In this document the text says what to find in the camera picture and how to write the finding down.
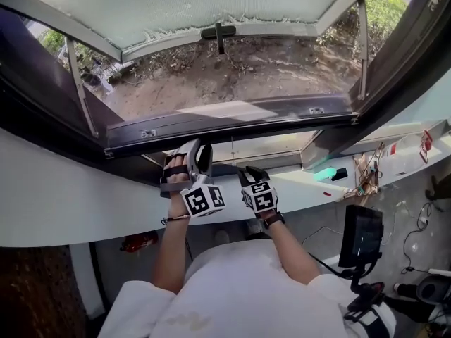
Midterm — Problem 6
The white window sill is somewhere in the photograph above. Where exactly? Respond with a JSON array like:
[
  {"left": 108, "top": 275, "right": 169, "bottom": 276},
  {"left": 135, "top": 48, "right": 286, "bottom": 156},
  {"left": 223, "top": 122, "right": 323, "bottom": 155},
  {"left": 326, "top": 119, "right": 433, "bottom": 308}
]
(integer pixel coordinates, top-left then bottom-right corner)
[{"left": 0, "top": 118, "right": 451, "bottom": 248}]

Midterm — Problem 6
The person's white shirt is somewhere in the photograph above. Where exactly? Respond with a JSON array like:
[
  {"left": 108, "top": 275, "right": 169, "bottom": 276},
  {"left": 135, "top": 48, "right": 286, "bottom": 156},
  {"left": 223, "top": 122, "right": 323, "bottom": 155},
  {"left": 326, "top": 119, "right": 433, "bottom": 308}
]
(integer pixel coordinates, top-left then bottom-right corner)
[{"left": 97, "top": 239, "right": 396, "bottom": 338}]

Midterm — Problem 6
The tangle of wires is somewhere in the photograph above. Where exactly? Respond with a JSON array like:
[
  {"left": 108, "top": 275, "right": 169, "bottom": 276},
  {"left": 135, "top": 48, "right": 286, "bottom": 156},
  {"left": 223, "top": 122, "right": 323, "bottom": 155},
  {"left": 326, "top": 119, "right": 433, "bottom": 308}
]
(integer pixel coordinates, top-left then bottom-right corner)
[{"left": 343, "top": 142, "right": 385, "bottom": 202}]

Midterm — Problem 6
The person's left forearm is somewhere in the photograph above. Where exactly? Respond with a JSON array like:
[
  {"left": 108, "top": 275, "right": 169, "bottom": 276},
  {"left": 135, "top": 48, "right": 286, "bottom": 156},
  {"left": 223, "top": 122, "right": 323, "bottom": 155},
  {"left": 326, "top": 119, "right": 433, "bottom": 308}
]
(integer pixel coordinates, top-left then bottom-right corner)
[{"left": 152, "top": 218, "right": 192, "bottom": 294}]

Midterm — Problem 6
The green shrub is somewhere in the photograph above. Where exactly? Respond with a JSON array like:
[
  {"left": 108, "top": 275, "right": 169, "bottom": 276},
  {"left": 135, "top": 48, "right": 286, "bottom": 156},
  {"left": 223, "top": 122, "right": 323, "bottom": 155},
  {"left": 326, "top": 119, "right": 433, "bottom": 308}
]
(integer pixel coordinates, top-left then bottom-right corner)
[{"left": 316, "top": 0, "right": 410, "bottom": 63}]

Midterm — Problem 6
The clear plastic water jug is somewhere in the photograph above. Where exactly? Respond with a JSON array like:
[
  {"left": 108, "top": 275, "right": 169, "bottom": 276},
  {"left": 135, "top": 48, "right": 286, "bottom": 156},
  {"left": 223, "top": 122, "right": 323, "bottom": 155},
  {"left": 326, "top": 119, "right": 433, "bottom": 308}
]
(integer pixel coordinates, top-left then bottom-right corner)
[{"left": 382, "top": 130, "right": 435, "bottom": 177}]

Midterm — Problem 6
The black monitor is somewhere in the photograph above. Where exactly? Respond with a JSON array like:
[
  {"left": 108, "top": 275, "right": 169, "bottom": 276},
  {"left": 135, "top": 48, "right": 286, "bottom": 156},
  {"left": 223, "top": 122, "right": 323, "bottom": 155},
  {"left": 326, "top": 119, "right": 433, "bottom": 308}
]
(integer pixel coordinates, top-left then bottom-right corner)
[{"left": 338, "top": 204, "right": 385, "bottom": 269}]

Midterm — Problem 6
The thin wrist bracelet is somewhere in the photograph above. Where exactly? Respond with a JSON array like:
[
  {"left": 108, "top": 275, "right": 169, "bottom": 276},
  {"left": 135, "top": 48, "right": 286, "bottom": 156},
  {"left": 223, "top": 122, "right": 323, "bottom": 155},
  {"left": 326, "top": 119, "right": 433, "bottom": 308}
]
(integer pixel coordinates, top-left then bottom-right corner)
[{"left": 161, "top": 214, "right": 192, "bottom": 227}]

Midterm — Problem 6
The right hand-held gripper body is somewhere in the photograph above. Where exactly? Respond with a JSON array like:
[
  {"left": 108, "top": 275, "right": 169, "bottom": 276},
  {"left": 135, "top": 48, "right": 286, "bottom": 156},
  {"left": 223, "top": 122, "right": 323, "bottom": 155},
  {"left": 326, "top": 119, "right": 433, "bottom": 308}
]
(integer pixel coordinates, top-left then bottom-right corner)
[{"left": 240, "top": 180, "right": 280, "bottom": 214}]

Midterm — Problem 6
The black camera rig mount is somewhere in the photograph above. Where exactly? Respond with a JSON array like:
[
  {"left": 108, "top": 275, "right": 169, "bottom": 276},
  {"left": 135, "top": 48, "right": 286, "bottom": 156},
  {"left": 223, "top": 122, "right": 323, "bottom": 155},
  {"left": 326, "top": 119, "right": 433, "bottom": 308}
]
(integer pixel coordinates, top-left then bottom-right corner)
[{"left": 309, "top": 255, "right": 387, "bottom": 327}]

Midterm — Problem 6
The frosted fixed window pane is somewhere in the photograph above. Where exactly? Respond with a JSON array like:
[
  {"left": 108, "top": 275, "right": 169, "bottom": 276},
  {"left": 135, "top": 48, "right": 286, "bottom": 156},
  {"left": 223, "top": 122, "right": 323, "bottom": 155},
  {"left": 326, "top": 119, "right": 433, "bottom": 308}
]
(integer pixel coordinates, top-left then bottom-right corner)
[{"left": 352, "top": 58, "right": 451, "bottom": 144}]

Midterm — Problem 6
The grey round stool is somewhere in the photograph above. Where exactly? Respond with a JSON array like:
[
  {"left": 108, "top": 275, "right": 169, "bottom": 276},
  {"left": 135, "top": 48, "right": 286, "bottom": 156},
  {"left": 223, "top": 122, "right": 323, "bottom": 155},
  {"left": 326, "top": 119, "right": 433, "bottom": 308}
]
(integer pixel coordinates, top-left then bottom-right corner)
[{"left": 417, "top": 268, "right": 451, "bottom": 305}]

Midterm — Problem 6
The red fire extinguisher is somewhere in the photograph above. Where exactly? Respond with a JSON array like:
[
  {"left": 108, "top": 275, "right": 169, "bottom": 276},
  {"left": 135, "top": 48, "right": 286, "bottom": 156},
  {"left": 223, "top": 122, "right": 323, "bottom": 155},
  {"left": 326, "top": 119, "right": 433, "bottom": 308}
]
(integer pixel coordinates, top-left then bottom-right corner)
[{"left": 119, "top": 233, "right": 159, "bottom": 254}]

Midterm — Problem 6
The black charger cable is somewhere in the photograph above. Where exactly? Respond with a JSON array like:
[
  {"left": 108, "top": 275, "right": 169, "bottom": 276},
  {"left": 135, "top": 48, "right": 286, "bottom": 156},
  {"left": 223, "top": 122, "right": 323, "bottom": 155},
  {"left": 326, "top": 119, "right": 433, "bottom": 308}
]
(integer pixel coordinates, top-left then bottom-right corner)
[{"left": 400, "top": 201, "right": 434, "bottom": 275}]

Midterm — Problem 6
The black window handle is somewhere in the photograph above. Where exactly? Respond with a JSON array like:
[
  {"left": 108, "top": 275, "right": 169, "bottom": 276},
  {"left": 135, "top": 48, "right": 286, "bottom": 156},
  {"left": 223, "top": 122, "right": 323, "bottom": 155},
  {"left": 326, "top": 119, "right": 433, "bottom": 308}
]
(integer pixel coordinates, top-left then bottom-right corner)
[{"left": 200, "top": 22, "right": 237, "bottom": 56}]

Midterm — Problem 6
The frosted glass window sash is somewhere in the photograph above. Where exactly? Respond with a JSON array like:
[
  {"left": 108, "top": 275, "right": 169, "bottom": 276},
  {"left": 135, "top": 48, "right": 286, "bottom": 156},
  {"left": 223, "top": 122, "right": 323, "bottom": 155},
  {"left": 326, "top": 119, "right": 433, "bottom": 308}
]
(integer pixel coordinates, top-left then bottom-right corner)
[{"left": 20, "top": 0, "right": 385, "bottom": 63}]

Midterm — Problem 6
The person's right forearm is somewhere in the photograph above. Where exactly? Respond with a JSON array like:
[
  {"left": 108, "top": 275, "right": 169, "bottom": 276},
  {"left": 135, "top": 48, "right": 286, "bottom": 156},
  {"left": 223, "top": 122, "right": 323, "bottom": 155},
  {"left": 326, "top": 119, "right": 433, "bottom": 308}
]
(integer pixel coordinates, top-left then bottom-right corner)
[{"left": 262, "top": 222, "right": 322, "bottom": 285}]

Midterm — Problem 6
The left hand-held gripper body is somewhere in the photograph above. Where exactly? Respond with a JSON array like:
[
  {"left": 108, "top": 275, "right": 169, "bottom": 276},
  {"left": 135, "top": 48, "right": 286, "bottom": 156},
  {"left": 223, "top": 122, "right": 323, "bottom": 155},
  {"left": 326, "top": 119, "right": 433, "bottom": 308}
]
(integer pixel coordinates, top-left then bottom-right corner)
[{"left": 160, "top": 144, "right": 226, "bottom": 218}]

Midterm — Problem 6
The white outdoor litter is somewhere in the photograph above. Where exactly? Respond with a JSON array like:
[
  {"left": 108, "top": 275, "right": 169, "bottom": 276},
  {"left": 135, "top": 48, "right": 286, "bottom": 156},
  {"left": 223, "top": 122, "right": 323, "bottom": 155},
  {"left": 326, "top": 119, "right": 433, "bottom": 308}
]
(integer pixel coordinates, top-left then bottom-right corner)
[{"left": 106, "top": 61, "right": 137, "bottom": 85}]

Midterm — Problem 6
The mint green bottle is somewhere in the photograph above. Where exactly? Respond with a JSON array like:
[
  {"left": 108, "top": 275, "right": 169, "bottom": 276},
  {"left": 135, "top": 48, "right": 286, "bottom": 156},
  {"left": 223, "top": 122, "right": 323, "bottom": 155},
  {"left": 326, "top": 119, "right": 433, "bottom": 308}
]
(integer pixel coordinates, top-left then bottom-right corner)
[{"left": 314, "top": 166, "right": 338, "bottom": 183}]

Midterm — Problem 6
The white cable by monitor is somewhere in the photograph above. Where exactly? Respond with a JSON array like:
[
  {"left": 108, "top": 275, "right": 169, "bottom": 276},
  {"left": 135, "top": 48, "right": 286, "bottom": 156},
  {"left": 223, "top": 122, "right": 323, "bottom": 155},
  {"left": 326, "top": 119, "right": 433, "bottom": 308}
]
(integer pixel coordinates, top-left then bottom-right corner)
[{"left": 302, "top": 225, "right": 345, "bottom": 247}]

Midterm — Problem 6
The metal window stay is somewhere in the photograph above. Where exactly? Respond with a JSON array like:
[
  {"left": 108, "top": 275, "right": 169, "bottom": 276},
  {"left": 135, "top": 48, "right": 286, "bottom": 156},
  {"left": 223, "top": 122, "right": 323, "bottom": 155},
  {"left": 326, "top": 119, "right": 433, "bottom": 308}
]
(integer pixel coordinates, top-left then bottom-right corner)
[
  {"left": 357, "top": 0, "right": 370, "bottom": 101},
  {"left": 65, "top": 35, "right": 100, "bottom": 139}
]

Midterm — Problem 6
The person's left hand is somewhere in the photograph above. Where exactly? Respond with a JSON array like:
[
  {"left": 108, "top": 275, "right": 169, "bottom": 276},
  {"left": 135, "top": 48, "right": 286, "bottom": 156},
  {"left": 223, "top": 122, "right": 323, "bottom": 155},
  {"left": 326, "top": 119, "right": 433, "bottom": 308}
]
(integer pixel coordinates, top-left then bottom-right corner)
[{"left": 163, "top": 154, "right": 192, "bottom": 217}]

